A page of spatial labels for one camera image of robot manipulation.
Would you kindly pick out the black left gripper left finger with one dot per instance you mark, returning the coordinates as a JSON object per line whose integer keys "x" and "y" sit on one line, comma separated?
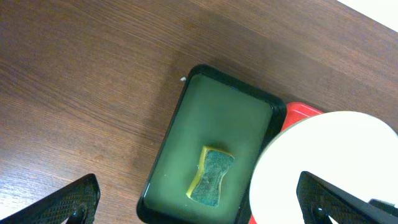
{"x": 74, "y": 203}

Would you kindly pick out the yellow green sponge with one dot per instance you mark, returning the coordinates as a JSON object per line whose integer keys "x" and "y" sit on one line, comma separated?
{"x": 213, "y": 165}

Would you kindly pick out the red plastic tray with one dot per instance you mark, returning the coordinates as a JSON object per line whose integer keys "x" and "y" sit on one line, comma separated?
{"x": 298, "y": 111}

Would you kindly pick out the black tray with green water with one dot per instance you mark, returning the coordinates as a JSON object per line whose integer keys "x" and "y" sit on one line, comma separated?
{"x": 220, "y": 111}

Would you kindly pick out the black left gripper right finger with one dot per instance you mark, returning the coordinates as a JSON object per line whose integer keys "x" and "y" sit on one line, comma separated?
{"x": 322, "y": 202}

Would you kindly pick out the white plate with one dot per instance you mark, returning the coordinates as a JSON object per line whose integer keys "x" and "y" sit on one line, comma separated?
{"x": 354, "y": 151}

